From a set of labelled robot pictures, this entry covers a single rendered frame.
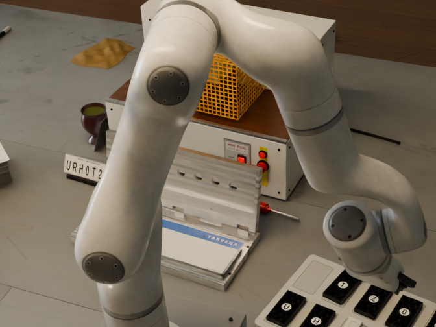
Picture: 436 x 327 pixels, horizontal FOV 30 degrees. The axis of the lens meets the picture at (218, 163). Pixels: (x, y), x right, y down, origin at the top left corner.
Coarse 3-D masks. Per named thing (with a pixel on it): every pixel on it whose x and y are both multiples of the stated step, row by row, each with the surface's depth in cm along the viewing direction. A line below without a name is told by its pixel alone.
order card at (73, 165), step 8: (64, 160) 232; (72, 160) 231; (80, 160) 229; (88, 160) 228; (64, 168) 232; (72, 168) 231; (80, 168) 230; (88, 168) 229; (96, 168) 227; (80, 176) 230; (88, 176) 229; (96, 176) 228
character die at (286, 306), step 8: (288, 296) 188; (296, 296) 187; (280, 304) 185; (288, 304) 185; (296, 304) 186; (272, 312) 184; (280, 312) 185; (288, 312) 184; (296, 312) 184; (272, 320) 182; (280, 320) 182; (288, 320) 181
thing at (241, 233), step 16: (176, 208) 213; (192, 224) 209; (208, 224) 210; (224, 224) 207; (240, 240) 204; (256, 240) 205; (240, 256) 199; (176, 272) 197; (192, 272) 195; (224, 288) 192
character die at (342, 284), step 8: (344, 272) 194; (336, 280) 192; (344, 280) 191; (352, 280) 191; (360, 280) 191; (328, 288) 189; (336, 288) 189; (344, 288) 189; (352, 288) 189; (328, 296) 187; (336, 296) 187; (344, 296) 187
